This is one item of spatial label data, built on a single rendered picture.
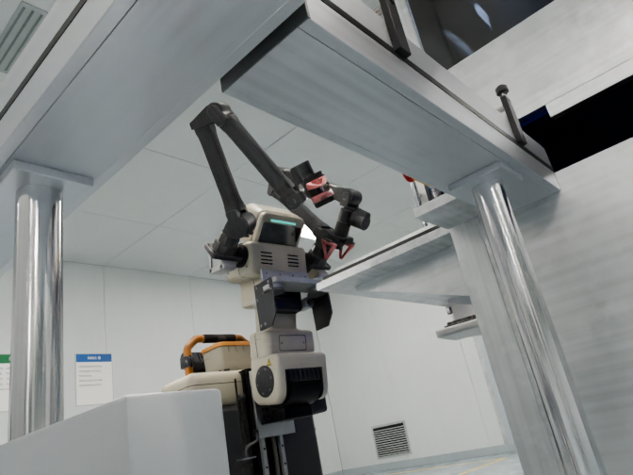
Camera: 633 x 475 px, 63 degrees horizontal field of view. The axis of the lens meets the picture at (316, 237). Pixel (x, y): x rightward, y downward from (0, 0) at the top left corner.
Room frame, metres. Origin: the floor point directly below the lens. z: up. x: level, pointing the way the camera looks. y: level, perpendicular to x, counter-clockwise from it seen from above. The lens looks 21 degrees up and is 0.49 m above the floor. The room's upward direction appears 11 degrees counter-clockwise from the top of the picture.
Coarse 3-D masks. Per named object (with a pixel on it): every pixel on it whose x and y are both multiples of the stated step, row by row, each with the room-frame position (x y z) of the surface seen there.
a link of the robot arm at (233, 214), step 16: (224, 112) 1.40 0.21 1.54; (192, 128) 1.43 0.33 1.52; (208, 128) 1.43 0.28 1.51; (208, 144) 1.47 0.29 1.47; (208, 160) 1.50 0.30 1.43; (224, 160) 1.51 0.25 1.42; (224, 176) 1.52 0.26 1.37; (224, 192) 1.55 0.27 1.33; (224, 208) 1.58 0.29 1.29; (240, 208) 1.58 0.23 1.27; (240, 224) 1.59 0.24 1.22
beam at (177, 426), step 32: (96, 416) 0.38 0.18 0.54; (128, 416) 0.35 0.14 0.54; (160, 416) 0.37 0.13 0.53; (192, 416) 0.39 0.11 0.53; (0, 448) 0.49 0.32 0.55; (32, 448) 0.45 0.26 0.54; (64, 448) 0.41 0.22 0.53; (96, 448) 0.38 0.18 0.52; (128, 448) 0.35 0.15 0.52; (160, 448) 0.37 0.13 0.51; (192, 448) 0.39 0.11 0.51; (224, 448) 0.41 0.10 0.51
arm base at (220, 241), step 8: (216, 240) 1.66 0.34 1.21; (224, 240) 1.64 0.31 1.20; (232, 240) 1.65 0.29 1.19; (208, 248) 1.66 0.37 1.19; (216, 248) 1.66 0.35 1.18; (224, 248) 1.65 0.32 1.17; (232, 248) 1.66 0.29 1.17; (216, 256) 1.65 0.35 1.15; (224, 256) 1.67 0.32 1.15; (232, 256) 1.69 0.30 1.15
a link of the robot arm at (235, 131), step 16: (208, 112) 1.38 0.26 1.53; (224, 128) 1.43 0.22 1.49; (240, 128) 1.43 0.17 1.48; (240, 144) 1.46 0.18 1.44; (256, 144) 1.46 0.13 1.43; (256, 160) 1.48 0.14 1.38; (272, 160) 1.51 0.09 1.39; (272, 176) 1.50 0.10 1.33; (288, 192) 1.52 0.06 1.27; (288, 208) 1.55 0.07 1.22
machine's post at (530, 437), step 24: (408, 24) 1.00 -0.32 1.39; (456, 240) 1.03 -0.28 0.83; (480, 240) 1.00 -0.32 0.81; (480, 264) 1.01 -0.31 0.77; (480, 288) 1.02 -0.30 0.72; (480, 312) 1.03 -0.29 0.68; (504, 312) 1.00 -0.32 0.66; (504, 336) 1.01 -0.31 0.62; (504, 360) 1.02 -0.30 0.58; (504, 384) 1.03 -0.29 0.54; (528, 384) 1.00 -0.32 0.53; (504, 408) 1.04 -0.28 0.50; (528, 408) 1.01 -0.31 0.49; (528, 432) 1.02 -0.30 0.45; (528, 456) 1.02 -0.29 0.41; (552, 456) 1.00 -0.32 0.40
